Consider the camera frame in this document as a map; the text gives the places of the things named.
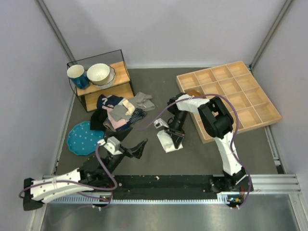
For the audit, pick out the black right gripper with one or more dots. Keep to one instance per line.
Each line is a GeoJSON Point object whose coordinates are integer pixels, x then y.
{"type": "Point", "coordinates": [176, 139]}

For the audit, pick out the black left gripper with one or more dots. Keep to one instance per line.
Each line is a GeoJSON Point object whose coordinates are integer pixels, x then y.
{"type": "Point", "coordinates": [135, 151]}

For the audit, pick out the white underwear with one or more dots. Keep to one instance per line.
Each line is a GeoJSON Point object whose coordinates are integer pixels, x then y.
{"type": "Point", "coordinates": [167, 142]}

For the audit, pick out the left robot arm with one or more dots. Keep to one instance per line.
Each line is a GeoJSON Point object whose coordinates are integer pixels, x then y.
{"type": "Point", "coordinates": [94, 175]}

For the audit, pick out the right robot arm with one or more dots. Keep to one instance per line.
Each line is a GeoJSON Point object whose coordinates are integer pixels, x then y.
{"type": "Point", "coordinates": [218, 123]}

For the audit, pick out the pink underwear navy trim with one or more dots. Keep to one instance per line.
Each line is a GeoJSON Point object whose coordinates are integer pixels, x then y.
{"type": "Point", "coordinates": [117, 125]}

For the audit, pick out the navy striped underwear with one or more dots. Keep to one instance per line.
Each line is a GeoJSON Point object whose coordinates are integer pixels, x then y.
{"type": "Point", "coordinates": [137, 115]}

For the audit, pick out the cream underwear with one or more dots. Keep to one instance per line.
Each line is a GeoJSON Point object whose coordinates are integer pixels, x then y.
{"type": "Point", "coordinates": [129, 106]}

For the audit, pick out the black underwear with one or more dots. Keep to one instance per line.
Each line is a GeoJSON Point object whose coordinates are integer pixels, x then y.
{"type": "Point", "coordinates": [97, 119]}

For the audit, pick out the taupe grey underwear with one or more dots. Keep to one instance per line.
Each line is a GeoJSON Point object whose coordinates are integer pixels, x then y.
{"type": "Point", "coordinates": [142, 101]}

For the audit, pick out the navy blue underwear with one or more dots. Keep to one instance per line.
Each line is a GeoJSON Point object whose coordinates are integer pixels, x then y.
{"type": "Point", "coordinates": [108, 100]}

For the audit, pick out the brown rolled underwear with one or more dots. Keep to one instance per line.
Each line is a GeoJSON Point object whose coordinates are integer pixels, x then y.
{"type": "Point", "coordinates": [194, 93]}

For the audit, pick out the teal polka dot plate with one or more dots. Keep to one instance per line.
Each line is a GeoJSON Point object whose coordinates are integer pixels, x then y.
{"type": "Point", "coordinates": [81, 140]}

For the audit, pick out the white scalloped bowl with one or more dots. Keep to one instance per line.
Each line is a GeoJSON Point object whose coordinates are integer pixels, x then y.
{"type": "Point", "coordinates": [110, 82]}

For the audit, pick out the white ceramic bowl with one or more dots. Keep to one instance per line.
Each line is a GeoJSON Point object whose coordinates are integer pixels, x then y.
{"type": "Point", "coordinates": [98, 74]}

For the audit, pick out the wooden compartment tray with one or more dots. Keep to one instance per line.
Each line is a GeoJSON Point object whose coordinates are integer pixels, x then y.
{"type": "Point", "coordinates": [234, 81]}

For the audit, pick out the blue white mug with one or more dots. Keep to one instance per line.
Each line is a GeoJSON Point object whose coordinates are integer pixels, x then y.
{"type": "Point", "coordinates": [76, 74]}

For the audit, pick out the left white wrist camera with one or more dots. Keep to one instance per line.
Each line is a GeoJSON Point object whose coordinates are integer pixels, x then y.
{"type": "Point", "coordinates": [112, 145]}

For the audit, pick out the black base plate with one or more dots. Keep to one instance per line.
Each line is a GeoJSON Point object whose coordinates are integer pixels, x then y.
{"type": "Point", "coordinates": [175, 187]}

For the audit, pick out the black wire wooden shelf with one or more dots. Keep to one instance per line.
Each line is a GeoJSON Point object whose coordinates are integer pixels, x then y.
{"type": "Point", "coordinates": [122, 86]}

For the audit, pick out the aluminium frame rail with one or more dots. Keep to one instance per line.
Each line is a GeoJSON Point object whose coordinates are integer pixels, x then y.
{"type": "Point", "coordinates": [184, 203]}

